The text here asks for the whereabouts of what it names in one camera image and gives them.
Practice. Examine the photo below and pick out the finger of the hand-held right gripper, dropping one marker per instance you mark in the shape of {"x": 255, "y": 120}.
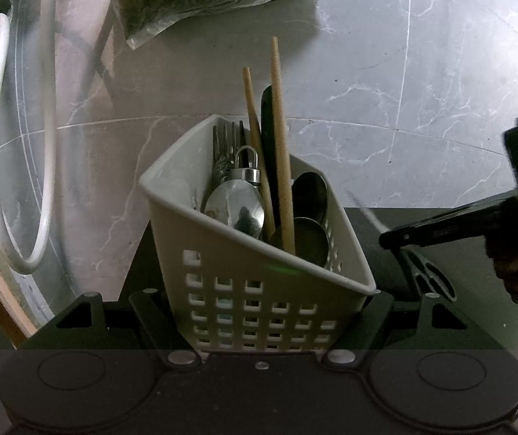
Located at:
{"x": 458, "y": 229}

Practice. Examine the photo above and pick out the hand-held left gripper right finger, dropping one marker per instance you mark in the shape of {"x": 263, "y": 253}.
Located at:
{"x": 372, "y": 319}

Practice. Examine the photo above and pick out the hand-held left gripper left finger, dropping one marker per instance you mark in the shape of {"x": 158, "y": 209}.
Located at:
{"x": 150, "y": 315}

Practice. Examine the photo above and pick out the gold spoon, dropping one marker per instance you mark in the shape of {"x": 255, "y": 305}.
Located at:
{"x": 300, "y": 238}

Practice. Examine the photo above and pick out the white perforated utensil basket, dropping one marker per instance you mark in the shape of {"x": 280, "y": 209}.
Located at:
{"x": 259, "y": 276}

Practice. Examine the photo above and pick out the steel spoon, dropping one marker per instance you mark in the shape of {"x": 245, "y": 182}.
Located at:
{"x": 311, "y": 195}
{"x": 232, "y": 206}

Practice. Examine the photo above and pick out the steel fork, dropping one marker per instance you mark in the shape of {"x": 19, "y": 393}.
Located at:
{"x": 225, "y": 149}

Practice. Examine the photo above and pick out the wooden chopstick with decorated end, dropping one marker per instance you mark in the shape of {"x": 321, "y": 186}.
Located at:
{"x": 281, "y": 145}

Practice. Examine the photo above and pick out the plain wooden chopstick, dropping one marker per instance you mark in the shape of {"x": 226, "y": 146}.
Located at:
{"x": 254, "y": 136}

